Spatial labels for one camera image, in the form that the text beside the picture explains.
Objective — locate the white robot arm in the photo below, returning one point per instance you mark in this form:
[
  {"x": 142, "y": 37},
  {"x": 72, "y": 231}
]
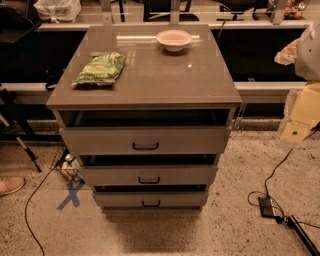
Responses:
[{"x": 304, "y": 53}]

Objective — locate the grey drawer cabinet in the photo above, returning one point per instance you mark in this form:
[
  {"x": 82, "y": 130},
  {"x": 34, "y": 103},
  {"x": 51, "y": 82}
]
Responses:
[{"x": 156, "y": 88}]

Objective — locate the green chip bag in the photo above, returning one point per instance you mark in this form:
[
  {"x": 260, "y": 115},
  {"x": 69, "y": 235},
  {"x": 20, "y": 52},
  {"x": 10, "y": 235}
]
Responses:
[{"x": 102, "y": 70}]

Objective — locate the white plastic bag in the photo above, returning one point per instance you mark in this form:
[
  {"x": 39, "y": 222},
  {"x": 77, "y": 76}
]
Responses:
[{"x": 58, "y": 11}]

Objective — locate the tan shoe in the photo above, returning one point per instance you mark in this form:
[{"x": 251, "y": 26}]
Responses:
[{"x": 9, "y": 185}]

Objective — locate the white bowl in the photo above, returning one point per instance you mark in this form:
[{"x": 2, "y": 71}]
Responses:
[{"x": 174, "y": 40}]

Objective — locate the blue tape cross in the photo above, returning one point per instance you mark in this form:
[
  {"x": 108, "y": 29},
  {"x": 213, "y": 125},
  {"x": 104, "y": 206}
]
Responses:
[{"x": 72, "y": 195}]

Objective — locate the wire basket with items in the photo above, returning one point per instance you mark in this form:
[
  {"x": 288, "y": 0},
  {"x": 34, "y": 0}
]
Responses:
[{"x": 65, "y": 164}]

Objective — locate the fruit pile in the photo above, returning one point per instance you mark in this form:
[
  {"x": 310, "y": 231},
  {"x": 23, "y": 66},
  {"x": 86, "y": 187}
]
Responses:
[{"x": 294, "y": 11}]

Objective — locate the black tripod leg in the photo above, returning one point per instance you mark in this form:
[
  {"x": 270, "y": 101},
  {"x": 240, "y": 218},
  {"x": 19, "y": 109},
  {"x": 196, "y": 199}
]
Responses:
[{"x": 15, "y": 134}]

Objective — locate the grey drawer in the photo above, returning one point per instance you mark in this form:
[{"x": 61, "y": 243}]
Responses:
[
  {"x": 149, "y": 175},
  {"x": 150, "y": 200},
  {"x": 125, "y": 141}
]

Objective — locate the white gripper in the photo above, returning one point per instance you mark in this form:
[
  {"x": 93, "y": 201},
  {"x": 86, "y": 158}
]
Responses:
[{"x": 309, "y": 56}]

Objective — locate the black power adapter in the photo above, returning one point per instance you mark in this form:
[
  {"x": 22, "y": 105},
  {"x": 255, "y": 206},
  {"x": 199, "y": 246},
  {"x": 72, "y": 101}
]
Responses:
[{"x": 266, "y": 208}]

